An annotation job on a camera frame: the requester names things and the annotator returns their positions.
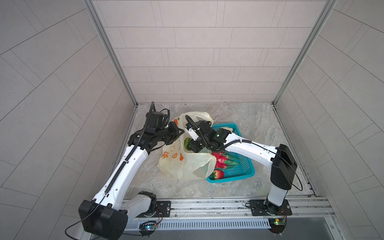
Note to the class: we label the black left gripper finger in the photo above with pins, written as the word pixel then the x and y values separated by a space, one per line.
pixel 171 139
pixel 175 130

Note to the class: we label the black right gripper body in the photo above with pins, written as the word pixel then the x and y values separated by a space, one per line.
pixel 202 141

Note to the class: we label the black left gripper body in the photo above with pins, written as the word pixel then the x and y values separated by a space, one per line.
pixel 164 133

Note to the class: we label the green lime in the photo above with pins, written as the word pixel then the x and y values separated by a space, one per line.
pixel 187 145

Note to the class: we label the cream printed plastic bag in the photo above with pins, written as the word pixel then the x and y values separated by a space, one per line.
pixel 179 163

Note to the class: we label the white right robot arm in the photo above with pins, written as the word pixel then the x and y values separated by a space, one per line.
pixel 279 160

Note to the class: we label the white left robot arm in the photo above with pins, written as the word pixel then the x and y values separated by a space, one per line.
pixel 103 216

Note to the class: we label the pink dragon fruit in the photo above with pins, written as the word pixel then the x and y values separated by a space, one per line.
pixel 224 161

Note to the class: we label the red apple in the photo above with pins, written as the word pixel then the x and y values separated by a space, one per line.
pixel 217 175

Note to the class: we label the teal plastic basket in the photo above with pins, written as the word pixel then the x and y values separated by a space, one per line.
pixel 243 171

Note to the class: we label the left green circuit board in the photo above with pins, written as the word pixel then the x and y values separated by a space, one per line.
pixel 149 226

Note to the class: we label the green circuit board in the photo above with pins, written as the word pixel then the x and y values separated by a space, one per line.
pixel 277 226
pixel 149 226

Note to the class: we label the right green circuit board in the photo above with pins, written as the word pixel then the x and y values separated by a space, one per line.
pixel 277 226

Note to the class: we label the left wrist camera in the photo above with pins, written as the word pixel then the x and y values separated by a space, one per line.
pixel 157 119

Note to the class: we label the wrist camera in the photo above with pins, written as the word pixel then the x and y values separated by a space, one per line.
pixel 157 119
pixel 192 133

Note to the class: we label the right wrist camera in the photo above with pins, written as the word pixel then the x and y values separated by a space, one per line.
pixel 192 133

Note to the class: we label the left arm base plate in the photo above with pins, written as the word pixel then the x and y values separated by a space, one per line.
pixel 162 207

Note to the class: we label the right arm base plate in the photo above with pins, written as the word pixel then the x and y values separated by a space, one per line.
pixel 261 207

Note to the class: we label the aluminium mounting rail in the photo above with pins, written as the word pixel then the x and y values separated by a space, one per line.
pixel 203 208

